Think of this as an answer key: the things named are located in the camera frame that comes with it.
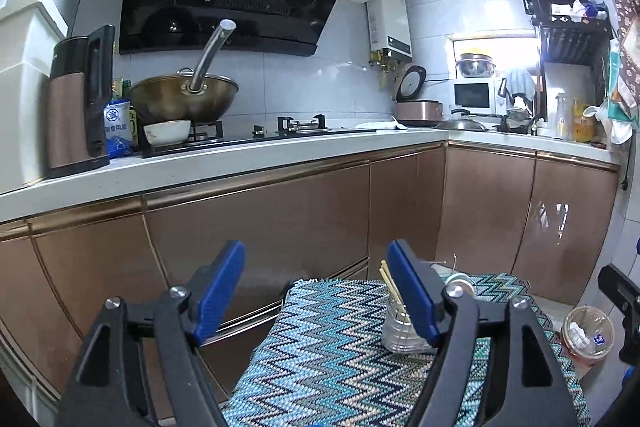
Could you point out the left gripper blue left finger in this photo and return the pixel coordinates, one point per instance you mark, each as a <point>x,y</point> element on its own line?
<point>109,386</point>

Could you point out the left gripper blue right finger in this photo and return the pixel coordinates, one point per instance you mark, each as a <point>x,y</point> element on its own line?
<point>524,385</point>

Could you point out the wooden chopstick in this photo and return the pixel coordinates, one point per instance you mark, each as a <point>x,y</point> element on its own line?
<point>387,286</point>
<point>390,284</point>

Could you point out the trash bin with bag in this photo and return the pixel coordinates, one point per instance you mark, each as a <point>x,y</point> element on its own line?
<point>588,333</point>

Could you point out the yellow oil bottle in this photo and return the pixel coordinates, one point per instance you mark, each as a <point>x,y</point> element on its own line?
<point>583,127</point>

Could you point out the zigzag patterned table cloth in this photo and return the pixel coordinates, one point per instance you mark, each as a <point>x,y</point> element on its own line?
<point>323,363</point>

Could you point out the pan lid on counter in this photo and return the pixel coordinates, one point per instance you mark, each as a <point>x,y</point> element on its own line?
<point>460,120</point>

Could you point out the white microwave oven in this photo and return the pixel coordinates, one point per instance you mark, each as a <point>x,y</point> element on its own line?
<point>477,95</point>

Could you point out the white bowl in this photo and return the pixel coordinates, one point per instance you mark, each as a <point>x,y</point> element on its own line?
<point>167,132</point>

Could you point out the black gas stove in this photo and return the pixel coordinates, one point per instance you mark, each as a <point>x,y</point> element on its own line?
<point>222,133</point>

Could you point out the metal pot on microwave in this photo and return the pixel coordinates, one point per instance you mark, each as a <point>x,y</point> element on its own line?
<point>476,65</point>

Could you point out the blue salt bag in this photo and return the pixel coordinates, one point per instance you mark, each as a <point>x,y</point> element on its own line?
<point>118,129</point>

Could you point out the brown rice cooker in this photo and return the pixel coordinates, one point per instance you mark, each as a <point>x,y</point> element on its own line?
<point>409,109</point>

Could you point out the patterned hanging apron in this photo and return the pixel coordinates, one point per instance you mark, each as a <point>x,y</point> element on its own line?
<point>623,78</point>

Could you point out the brown electric kettle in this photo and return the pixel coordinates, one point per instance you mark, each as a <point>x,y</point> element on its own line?
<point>79,88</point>

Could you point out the white water heater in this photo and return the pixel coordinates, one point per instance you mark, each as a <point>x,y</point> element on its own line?
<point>389,32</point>

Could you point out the white appliance at left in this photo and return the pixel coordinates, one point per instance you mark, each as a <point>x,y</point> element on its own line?
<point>30,29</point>

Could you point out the black wall rack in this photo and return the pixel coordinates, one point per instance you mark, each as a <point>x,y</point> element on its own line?
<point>570,31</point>

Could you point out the metal wok with handle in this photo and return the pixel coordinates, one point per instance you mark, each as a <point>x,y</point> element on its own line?
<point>194,96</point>

